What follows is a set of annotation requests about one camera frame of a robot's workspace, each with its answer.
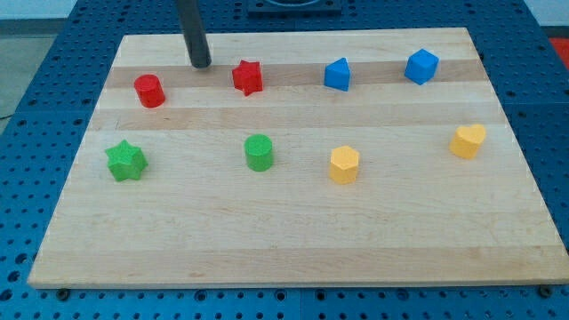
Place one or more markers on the blue cube block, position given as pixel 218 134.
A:
pixel 421 66

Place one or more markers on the blue triangular prism block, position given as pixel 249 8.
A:
pixel 337 75

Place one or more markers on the red cylinder block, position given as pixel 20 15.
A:
pixel 149 91

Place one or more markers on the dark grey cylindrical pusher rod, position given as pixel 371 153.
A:
pixel 193 31

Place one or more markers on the red star block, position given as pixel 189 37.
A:
pixel 247 77

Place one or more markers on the green cylinder block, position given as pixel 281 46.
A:
pixel 258 150

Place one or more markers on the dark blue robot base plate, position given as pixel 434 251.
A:
pixel 285 8

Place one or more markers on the red object at right edge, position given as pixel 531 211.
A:
pixel 561 46

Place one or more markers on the yellow heart block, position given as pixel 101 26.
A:
pixel 467 140

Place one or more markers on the light wooden board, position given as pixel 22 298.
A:
pixel 199 217

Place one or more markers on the green star block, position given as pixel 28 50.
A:
pixel 125 161

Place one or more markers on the yellow hexagon block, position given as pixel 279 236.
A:
pixel 344 164

